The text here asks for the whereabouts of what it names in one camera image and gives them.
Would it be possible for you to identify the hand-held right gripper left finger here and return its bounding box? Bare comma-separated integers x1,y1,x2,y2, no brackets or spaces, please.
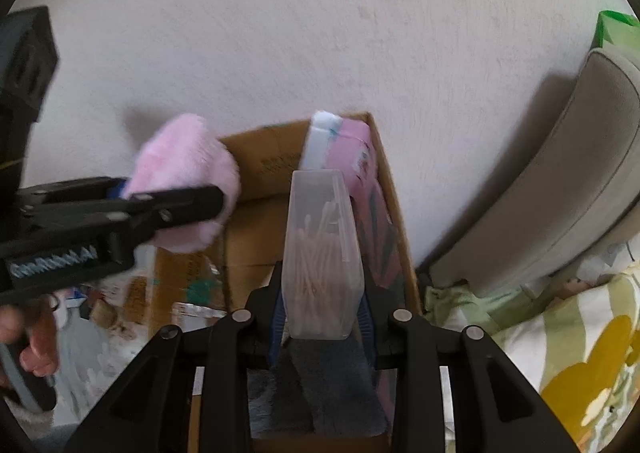
65,260,291,453

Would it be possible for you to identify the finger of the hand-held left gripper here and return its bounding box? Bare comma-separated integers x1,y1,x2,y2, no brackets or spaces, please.
107,184,225,248
19,176,133,203

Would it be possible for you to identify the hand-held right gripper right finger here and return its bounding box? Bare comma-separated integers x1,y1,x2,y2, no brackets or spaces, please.
357,278,581,453

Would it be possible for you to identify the pink fluffy cloth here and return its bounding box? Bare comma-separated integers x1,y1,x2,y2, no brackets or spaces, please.
122,113,242,254

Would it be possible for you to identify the pink printed cardboard box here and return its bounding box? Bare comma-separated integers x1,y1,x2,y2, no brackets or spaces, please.
147,112,423,453

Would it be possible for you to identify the clear cotton swab box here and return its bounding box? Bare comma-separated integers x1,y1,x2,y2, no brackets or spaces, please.
281,170,365,340

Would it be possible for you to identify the person's left hand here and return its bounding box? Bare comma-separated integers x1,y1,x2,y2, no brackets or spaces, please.
0,303,62,379

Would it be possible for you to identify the grey felt cloth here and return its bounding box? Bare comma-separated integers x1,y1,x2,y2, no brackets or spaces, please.
247,338,391,439

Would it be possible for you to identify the pink tissue packet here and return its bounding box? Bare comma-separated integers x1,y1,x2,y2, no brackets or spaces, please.
322,116,376,199

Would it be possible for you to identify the yellow green floral blanket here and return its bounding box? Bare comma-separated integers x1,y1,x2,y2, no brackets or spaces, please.
422,240,640,453

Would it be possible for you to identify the beige cushion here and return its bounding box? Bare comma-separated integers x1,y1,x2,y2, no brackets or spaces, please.
427,47,640,299

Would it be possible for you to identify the green bag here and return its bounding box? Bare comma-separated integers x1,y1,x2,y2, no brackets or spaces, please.
594,10,640,51

